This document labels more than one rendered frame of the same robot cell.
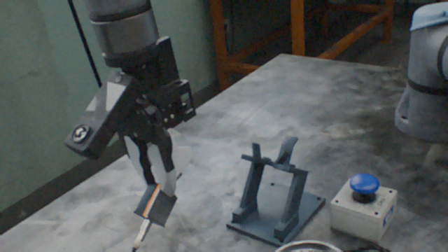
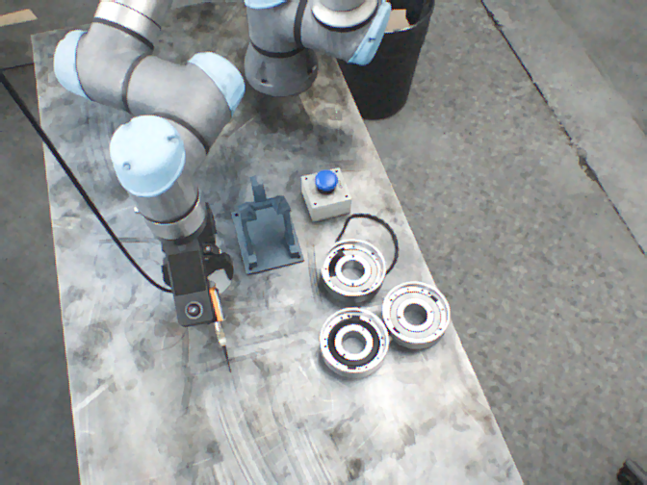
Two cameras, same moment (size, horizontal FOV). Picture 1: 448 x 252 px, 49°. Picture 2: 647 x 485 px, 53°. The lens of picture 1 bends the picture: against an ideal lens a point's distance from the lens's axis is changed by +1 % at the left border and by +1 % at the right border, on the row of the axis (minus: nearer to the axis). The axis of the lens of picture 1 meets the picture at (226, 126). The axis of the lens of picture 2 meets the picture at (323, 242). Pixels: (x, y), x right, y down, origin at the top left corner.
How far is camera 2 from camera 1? 0.65 m
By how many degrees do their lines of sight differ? 50
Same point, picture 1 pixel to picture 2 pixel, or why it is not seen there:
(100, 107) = (189, 279)
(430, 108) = (289, 68)
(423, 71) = (276, 40)
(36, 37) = not seen: outside the picture
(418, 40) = (265, 17)
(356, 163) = (269, 150)
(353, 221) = (331, 209)
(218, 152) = not seen: hidden behind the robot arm
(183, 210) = not seen: hidden behind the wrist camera
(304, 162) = (232, 175)
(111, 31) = (188, 221)
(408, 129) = (274, 90)
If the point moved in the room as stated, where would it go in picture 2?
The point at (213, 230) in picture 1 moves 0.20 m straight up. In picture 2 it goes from (242, 286) to (228, 220)
